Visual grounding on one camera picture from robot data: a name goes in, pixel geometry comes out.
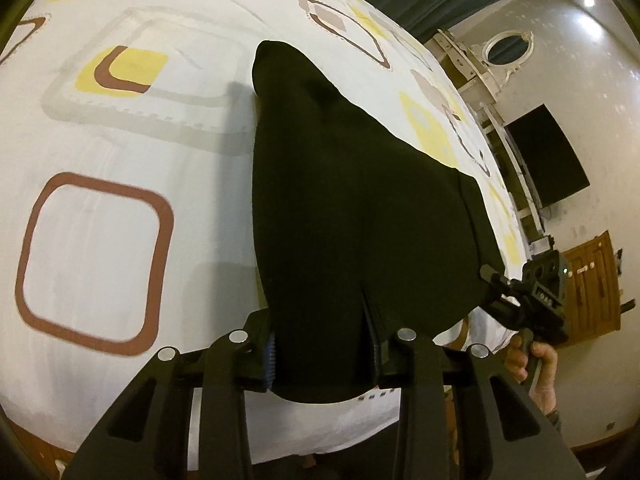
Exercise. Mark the brown wooden door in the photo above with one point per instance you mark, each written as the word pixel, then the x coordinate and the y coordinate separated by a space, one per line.
pixel 595 285

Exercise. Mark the black wall television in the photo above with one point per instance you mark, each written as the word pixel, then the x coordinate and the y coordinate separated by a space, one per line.
pixel 547 155

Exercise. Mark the patterned white bed sheet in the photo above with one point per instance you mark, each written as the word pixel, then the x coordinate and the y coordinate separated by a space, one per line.
pixel 125 135

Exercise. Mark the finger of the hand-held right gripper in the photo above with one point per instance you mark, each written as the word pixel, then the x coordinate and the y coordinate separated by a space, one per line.
pixel 495 276
pixel 505 310

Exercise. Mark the white ornate dressing table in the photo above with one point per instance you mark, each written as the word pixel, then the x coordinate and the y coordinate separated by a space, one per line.
pixel 465 65

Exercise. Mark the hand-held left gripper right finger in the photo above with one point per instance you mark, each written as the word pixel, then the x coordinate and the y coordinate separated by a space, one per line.
pixel 374 345

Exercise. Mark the oval mirror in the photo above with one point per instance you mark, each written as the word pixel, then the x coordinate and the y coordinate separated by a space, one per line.
pixel 507 48

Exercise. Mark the person's right hand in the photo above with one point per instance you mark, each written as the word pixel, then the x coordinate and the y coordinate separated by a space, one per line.
pixel 545 375

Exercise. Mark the black pants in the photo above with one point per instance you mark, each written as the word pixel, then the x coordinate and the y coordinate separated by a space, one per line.
pixel 350 210

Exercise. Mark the white television stand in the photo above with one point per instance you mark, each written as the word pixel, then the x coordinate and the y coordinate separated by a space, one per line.
pixel 515 195

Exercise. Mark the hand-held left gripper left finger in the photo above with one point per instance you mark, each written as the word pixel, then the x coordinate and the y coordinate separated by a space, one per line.
pixel 270 360

